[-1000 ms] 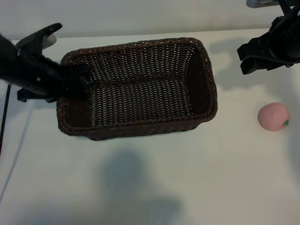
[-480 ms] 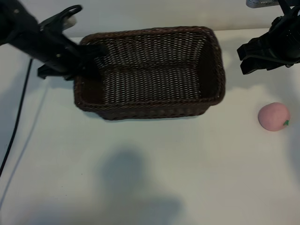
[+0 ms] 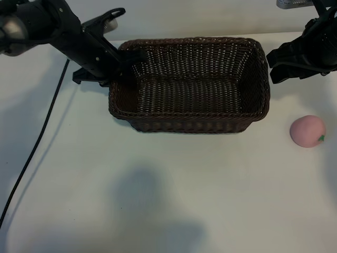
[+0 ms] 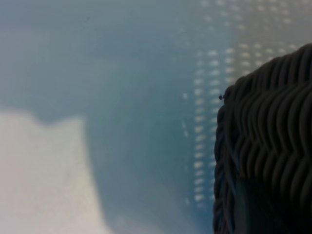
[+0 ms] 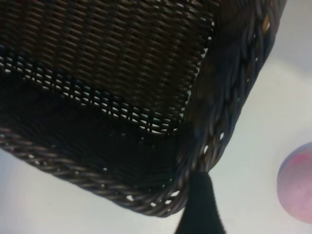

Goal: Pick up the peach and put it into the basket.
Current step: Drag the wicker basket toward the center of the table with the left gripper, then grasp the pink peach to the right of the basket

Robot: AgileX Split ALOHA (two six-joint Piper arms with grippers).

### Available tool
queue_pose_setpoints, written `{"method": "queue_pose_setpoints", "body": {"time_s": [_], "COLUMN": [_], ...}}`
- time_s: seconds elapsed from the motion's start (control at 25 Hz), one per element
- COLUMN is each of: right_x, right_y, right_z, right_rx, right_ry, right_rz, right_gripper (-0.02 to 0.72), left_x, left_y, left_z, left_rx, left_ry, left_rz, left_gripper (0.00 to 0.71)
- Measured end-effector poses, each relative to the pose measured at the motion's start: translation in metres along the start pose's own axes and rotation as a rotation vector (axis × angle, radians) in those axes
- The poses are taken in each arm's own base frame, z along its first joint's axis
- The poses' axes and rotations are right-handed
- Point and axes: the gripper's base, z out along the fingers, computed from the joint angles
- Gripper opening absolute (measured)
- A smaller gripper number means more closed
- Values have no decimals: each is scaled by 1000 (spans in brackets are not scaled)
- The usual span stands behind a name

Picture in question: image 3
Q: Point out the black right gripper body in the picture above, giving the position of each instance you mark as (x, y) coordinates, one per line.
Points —
(321, 44)

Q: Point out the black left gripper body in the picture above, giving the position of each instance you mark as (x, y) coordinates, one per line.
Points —
(92, 58)

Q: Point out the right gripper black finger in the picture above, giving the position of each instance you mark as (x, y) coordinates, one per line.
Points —
(292, 73)
(285, 56)

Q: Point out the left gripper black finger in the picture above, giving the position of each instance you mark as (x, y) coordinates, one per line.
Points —
(134, 56)
(127, 75)

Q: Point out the pink peach with green leaf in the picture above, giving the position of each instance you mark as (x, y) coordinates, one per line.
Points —
(306, 130)

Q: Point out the dark brown wicker basket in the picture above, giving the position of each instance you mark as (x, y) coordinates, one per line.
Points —
(189, 92)

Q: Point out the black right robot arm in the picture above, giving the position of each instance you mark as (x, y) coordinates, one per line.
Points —
(329, 8)

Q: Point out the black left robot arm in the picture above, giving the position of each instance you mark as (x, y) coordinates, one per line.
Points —
(29, 23)

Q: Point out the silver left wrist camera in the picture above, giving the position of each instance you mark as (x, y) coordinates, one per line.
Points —
(110, 25)

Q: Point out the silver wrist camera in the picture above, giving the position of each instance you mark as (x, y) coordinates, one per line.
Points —
(292, 3)
(110, 25)

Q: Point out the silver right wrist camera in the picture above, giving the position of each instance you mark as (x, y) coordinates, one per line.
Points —
(292, 3)

